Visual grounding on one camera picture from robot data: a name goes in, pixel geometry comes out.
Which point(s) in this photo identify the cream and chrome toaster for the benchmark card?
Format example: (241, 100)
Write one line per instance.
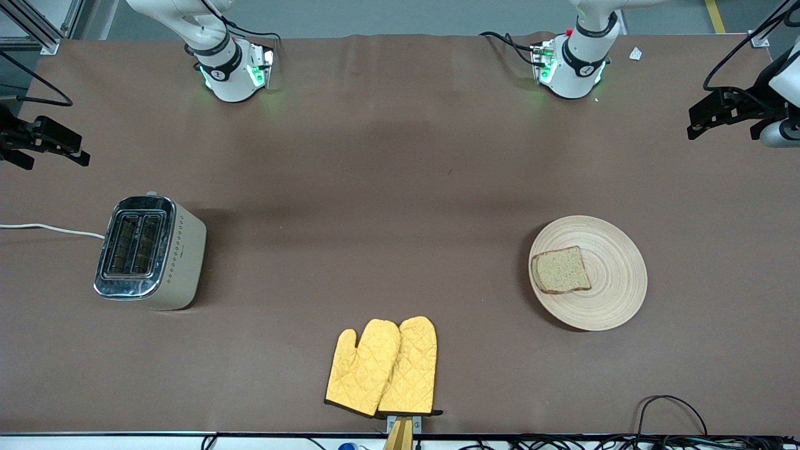
(181, 262)

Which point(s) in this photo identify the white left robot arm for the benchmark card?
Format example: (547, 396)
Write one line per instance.
(581, 69)

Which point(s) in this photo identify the small white paper scrap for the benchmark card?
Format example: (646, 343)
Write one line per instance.
(635, 54)

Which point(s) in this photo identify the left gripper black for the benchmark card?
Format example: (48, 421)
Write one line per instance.
(742, 105)

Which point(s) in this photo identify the aluminium frame foot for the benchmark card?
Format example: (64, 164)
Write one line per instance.
(760, 40)

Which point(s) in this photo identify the small metal bracket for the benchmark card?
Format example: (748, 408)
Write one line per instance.
(417, 425)

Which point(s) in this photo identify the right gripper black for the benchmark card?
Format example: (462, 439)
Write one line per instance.
(14, 139)

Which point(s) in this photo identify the aluminium profile frame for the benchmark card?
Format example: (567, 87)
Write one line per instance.
(50, 47)

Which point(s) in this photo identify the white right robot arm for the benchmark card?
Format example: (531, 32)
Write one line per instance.
(225, 75)

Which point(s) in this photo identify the round light wooden plate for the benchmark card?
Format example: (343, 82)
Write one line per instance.
(612, 281)

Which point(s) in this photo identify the yellow quilted oven mitt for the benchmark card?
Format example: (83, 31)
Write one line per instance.
(412, 369)
(359, 375)

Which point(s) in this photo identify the brown bread slice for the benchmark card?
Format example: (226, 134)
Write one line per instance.
(562, 272)

